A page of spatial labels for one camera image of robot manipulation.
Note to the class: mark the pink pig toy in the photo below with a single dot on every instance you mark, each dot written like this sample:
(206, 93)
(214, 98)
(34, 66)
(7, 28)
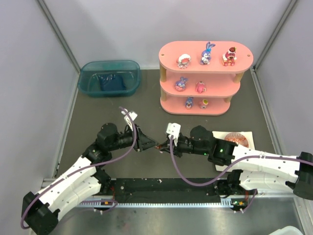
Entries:
(200, 87)

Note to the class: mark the teal plastic bin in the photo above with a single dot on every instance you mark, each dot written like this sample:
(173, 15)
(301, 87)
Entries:
(129, 70)

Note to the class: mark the white container corner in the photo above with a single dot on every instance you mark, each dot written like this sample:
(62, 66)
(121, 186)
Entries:
(287, 230)

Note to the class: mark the white slotted cable duct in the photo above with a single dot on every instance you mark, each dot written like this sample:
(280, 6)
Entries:
(221, 203)

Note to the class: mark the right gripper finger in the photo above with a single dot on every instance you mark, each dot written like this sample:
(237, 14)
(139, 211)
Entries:
(165, 144)
(165, 149)

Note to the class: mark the pink haired girl toy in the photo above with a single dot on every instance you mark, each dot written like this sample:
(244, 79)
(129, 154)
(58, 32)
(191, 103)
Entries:
(183, 61)

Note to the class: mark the purple bunny toy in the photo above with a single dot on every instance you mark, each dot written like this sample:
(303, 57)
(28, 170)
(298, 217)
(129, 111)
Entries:
(206, 54)

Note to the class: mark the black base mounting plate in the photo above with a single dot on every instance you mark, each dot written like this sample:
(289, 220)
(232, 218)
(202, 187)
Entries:
(168, 190)

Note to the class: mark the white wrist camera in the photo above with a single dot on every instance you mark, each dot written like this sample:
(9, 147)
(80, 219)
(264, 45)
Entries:
(129, 116)
(173, 129)

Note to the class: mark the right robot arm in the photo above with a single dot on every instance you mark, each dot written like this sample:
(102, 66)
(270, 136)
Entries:
(250, 169)

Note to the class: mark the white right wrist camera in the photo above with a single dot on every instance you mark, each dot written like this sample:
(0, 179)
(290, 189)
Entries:
(173, 129)

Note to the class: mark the strawberry bear cake toy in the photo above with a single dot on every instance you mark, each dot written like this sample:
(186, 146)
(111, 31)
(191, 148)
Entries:
(229, 58)

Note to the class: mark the purple figure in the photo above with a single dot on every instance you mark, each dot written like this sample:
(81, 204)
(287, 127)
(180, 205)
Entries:
(180, 85)

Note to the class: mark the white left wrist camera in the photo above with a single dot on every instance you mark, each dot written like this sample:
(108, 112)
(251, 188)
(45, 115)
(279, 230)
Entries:
(129, 116)

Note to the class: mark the white square plate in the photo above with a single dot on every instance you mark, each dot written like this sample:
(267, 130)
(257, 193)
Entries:
(248, 135)

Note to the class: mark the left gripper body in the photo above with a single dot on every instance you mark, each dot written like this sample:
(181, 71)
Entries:
(139, 139)

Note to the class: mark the pink yellow toy on shelf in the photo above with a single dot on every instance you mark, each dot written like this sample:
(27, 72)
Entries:
(203, 103)

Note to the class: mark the blue bear toy on shelf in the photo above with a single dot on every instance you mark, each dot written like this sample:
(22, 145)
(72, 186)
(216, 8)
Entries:
(189, 103)

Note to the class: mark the red patterned bowl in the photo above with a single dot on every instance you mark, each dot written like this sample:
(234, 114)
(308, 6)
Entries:
(237, 138)

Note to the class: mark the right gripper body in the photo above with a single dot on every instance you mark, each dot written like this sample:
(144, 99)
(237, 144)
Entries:
(173, 144)

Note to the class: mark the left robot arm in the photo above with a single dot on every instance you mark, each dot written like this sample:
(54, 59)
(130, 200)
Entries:
(42, 211)

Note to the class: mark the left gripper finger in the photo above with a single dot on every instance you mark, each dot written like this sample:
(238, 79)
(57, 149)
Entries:
(152, 144)
(147, 139)

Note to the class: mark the pink three-tier shelf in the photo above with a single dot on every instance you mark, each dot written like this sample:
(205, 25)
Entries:
(222, 82)

